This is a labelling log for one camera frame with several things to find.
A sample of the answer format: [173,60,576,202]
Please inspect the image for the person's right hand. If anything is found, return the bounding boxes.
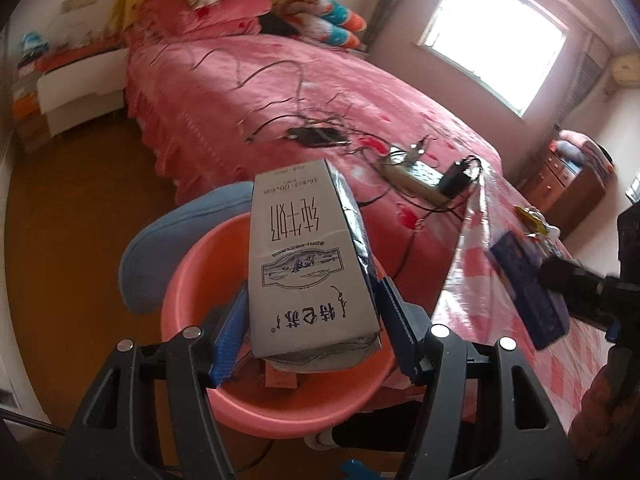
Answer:
[568,344,639,478]

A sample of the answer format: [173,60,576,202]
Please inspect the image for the brown wooden dresser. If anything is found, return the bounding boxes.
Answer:
[518,148,605,240]

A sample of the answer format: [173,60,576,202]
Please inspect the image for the folded blankets on dresser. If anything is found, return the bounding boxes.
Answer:
[549,129,615,182]

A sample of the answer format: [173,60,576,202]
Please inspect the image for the white power strip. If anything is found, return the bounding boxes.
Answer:
[378,150,448,206]

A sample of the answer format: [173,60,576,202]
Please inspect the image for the white nightstand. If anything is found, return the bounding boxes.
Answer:
[37,49,128,136]

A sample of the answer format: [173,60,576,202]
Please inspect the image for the pink bed blanket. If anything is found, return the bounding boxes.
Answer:
[121,34,504,281]

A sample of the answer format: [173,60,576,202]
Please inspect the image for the black power adapter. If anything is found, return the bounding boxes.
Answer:
[437,155,482,200]

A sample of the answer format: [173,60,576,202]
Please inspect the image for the grey milk carton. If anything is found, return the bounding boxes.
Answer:
[248,159,381,374]

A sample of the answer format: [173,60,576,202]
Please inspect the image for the folded pink blanket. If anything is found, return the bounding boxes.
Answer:
[125,0,271,49]

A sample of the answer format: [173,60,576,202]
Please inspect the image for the pink plastic trash bucket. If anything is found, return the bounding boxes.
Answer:
[162,214,394,439]

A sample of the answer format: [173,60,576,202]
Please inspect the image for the air conditioner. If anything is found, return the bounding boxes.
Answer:
[611,52,640,88]

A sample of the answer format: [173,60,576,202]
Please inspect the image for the orange teal rolled quilt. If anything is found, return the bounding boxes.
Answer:
[274,0,367,50]

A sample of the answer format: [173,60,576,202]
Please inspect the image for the red white checkered plastic tablecloth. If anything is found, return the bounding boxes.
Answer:
[382,167,640,434]

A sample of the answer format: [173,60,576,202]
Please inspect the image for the dark blue box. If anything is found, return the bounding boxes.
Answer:
[487,230,570,351]

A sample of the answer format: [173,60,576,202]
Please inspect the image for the window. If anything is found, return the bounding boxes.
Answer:
[420,0,568,116]

